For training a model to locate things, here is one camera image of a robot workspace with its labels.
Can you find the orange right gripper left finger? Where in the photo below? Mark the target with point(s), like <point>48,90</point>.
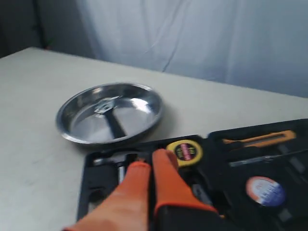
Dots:
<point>126,208</point>

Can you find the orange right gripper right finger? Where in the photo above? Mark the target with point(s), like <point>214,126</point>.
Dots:
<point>177,209</point>

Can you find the black plastic tool case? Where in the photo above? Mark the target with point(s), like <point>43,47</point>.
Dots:
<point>219,178</point>

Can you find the adjustable wrench black handle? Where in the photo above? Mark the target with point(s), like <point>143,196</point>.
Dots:
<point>105,108</point>

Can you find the steel claw hammer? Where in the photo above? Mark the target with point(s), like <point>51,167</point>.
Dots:
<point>119,160</point>

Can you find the yellow tape measure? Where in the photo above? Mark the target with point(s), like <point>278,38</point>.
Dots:
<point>188,152</point>

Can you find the electrical tape roll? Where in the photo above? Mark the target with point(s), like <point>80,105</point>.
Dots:
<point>265,191</point>

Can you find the round stainless steel pan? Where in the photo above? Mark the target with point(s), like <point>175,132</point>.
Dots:
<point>139,110</point>

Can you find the orange utility knife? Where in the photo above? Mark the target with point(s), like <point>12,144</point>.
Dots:
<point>265,140</point>

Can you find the white backdrop curtain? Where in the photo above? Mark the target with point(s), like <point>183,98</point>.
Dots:
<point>261,44</point>

